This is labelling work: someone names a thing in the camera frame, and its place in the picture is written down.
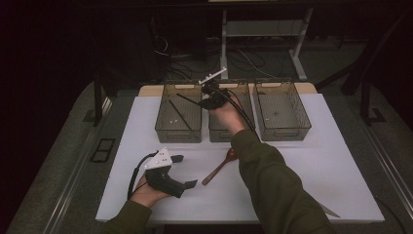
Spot black metal stand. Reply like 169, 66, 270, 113
92, 68, 113, 128
340, 9, 388, 127

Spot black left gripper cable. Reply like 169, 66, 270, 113
127, 150, 160, 201

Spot white floor cable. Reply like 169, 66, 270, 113
153, 34, 197, 60
236, 48, 278, 80

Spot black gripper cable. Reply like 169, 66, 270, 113
213, 87, 261, 141
127, 150, 160, 201

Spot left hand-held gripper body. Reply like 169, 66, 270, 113
143, 147, 187, 200

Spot clear grey plastic bin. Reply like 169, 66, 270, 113
252, 77, 313, 142
154, 80, 204, 144
207, 80, 256, 143

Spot black floor cables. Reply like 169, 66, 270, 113
161, 54, 222, 82

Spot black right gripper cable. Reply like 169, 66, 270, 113
213, 87, 261, 141

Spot black chopstick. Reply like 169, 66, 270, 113
168, 98, 193, 132
175, 93, 205, 107

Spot person's right hand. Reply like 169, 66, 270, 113
208, 97, 248, 137

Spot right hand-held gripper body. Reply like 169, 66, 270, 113
198, 66, 230, 111

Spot metal floor rail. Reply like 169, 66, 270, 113
357, 120, 413, 211
41, 97, 113, 234

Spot person's left hand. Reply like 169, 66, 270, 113
129, 175, 172, 210

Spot brown wooden spoon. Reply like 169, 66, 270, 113
201, 147, 239, 186

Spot white metal desk frame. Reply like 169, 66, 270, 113
219, 7, 315, 82

